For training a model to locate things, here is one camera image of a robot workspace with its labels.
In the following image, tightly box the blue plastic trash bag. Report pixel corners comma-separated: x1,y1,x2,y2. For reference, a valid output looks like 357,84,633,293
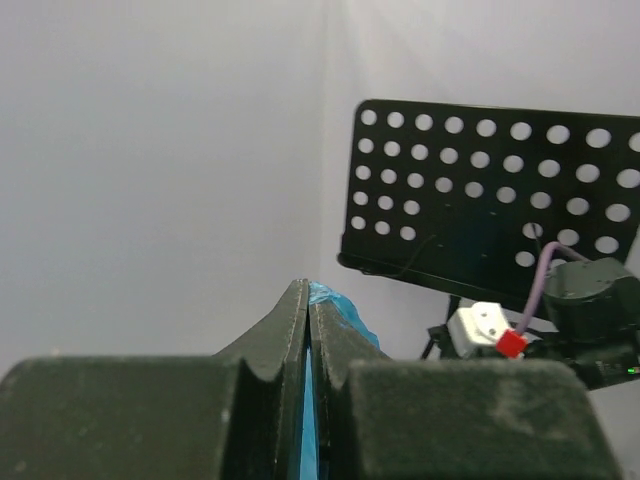
298,282,385,480

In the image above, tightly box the black perforated music stand tray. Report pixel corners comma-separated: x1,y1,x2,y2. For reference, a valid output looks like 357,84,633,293
338,99,639,310

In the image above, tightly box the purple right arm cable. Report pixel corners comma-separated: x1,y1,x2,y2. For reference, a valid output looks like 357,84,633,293
514,241,586,336

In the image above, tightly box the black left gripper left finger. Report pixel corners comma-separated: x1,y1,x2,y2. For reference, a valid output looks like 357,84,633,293
1,280,309,479

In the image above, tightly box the black tripod stand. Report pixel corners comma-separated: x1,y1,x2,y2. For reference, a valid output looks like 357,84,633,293
420,295,461,360

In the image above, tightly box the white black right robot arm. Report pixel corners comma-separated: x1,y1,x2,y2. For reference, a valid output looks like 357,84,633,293
525,257,639,390

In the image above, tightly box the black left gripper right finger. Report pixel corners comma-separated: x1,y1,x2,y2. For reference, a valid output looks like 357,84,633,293
309,301,623,480

